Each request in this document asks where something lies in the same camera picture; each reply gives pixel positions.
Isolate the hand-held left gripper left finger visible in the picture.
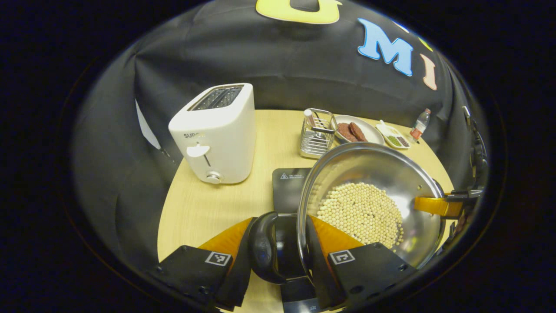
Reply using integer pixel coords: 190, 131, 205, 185
154, 217, 257, 311

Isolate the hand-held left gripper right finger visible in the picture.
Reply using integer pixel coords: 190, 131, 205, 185
305, 215, 417, 309

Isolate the steel pot with black handles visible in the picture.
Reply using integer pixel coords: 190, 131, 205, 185
248, 142, 448, 285

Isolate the black induction cooktop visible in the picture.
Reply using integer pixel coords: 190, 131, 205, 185
272, 167, 322, 313

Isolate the large soybeans heap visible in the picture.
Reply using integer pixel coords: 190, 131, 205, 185
317, 183, 404, 249

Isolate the clear plastic water bottle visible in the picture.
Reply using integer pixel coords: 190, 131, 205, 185
410, 108, 432, 140

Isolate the white divided dish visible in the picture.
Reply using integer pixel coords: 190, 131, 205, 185
376, 120, 411, 150

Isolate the white oval plate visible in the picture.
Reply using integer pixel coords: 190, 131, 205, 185
332, 115, 385, 146

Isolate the brown meat patty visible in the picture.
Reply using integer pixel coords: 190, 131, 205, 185
349, 122, 369, 142
337, 123, 357, 143

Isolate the white toaster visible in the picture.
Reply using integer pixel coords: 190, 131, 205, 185
169, 83, 257, 185

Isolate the steel wire basket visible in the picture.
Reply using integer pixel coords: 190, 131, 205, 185
299, 108, 338, 159

